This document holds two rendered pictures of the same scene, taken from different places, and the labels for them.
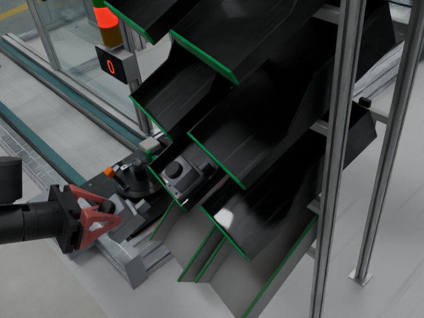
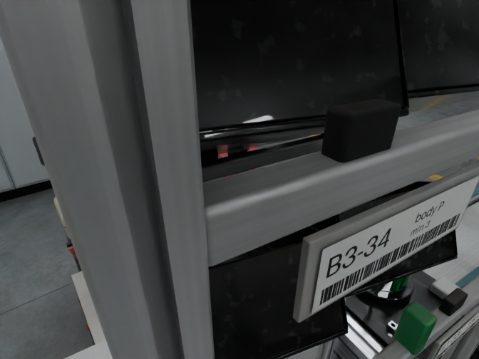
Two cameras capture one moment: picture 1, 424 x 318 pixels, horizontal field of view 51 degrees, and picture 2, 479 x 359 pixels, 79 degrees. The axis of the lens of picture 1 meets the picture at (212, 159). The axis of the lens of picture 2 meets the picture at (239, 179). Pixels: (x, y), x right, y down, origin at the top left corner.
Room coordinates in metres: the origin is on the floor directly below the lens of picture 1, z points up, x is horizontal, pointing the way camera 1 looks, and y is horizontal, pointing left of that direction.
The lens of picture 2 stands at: (0.57, -0.34, 1.50)
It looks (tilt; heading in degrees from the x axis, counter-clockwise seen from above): 28 degrees down; 97
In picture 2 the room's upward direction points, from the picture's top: straight up
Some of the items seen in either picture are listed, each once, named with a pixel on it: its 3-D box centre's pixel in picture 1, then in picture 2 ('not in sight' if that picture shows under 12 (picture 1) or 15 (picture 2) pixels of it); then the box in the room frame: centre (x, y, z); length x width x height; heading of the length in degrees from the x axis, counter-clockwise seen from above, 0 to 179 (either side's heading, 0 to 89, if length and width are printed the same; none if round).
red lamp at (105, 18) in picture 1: (106, 14); not in sight; (1.05, 0.21, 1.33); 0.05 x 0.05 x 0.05
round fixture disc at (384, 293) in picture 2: (142, 180); (379, 277); (0.83, 0.19, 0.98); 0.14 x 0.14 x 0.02
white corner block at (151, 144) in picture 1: (150, 147); (444, 292); (0.97, 0.17, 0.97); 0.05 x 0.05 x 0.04; 38
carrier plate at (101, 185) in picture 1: (143, 185); (377, 283); (0.83, 0.19, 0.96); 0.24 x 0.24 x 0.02; 38
